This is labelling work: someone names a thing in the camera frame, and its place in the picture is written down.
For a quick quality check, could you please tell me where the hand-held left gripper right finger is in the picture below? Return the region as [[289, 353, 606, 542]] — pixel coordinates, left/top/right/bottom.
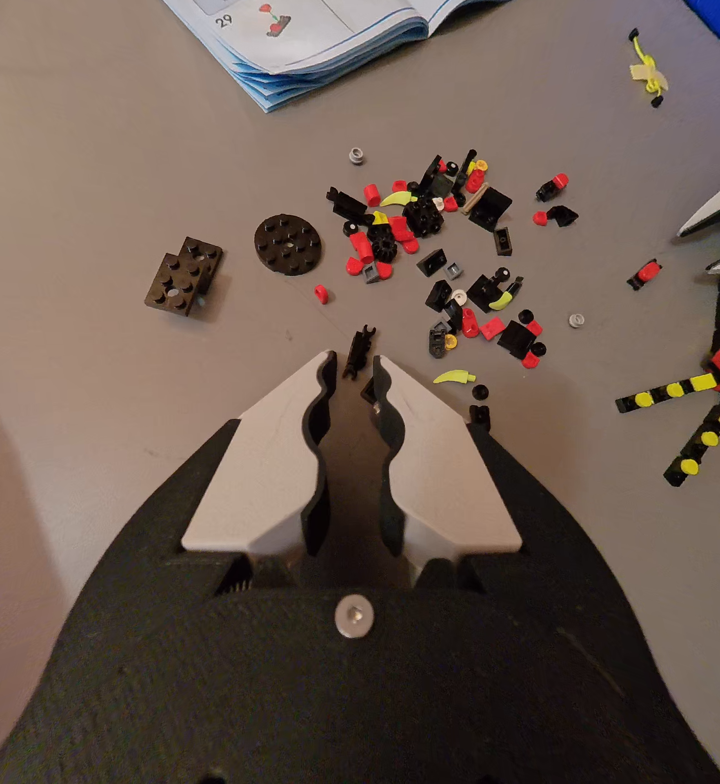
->
[[371, 354, 524, 581]]

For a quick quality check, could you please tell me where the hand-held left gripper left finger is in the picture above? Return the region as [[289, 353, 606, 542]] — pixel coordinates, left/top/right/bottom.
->
[[180, 350, 339, 561]]

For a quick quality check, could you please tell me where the black yellow lego spider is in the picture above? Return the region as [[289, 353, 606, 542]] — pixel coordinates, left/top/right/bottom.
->
[[615, 274, 720, 552]]

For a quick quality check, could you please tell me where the small black lego clip piece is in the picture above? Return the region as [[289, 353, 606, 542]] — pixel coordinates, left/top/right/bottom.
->
[[343, 325, 377, 381]]

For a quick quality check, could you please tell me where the black round lego plate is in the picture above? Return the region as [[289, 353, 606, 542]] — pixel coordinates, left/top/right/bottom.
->
[[253, 214, 323, 277]]

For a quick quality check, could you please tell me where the pile of loose lego pieces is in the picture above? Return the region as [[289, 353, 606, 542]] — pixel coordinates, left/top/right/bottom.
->
[[326, 149, 547, 432]]

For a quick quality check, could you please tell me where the blue instruction booklet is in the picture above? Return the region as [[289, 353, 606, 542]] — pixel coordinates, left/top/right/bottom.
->
[[163, 0, 511, 114]]

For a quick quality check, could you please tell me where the yellow lego string with tape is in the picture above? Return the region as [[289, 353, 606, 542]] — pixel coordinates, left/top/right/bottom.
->
[[628, 27, 669, 109]]

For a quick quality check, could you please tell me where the black lego bracket assembly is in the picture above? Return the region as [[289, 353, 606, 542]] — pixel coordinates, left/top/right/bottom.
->
[[144, 236, 224, 318]]

